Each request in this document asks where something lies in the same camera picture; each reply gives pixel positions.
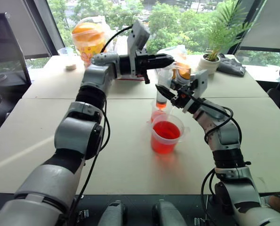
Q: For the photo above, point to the black computer monitor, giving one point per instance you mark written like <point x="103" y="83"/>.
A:
<point x="3" y="47"/>

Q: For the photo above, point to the grey rounded shape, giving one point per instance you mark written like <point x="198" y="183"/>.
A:
<point x="169" y="213"/>
<point x="112" y="213"/>

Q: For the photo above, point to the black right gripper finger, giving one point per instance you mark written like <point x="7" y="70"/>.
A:
<point x="178" y="86"/>
<point x="166" y="93"/>

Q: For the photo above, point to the small clear measuring cup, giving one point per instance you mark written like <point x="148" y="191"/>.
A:
<point x="155" y="115"/>

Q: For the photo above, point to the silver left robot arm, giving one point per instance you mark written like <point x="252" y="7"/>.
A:
<point x="66" y="131"/>

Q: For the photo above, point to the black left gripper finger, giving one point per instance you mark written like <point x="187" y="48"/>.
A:
<point x="162" y="64"/>
<point x="163" y="58"/>

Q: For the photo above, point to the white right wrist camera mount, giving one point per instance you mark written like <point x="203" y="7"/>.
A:
<point x="202" y="81"/>

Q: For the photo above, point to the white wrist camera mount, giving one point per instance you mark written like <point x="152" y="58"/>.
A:
<point x="139" y="35"/>
<point x="202" y="81"/>

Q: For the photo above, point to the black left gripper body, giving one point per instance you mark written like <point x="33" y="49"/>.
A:
<point x="142" y="63"/>

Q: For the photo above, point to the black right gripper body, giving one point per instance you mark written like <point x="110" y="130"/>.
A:
<point x="183" y="99"/>

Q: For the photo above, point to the potted green palm plant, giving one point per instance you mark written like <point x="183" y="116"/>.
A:
<point x="209" y="63"/>

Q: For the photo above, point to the empty clear plastic cup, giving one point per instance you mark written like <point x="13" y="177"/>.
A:
<point x="65" y="51"/>

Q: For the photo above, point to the clear plastic syringe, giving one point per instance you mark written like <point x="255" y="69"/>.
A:
<point x="162" y="100"/>

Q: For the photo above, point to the orange and white package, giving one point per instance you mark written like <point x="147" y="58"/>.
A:
<point x="184" y="70"/>

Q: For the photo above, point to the large clear measuring cup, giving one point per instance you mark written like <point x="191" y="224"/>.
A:
<point x="165" y="141"/>

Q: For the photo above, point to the grey cloth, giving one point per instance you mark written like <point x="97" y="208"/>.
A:
<point x="231" y="67"/>

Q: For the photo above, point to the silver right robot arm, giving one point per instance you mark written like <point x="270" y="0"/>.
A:
<point x="226" y="136"/>

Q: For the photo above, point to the orange snack bag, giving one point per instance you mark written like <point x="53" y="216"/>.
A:
<point x="88" y="37"/>

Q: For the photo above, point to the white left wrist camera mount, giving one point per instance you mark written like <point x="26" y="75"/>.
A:
<point x="139" y="35"/>

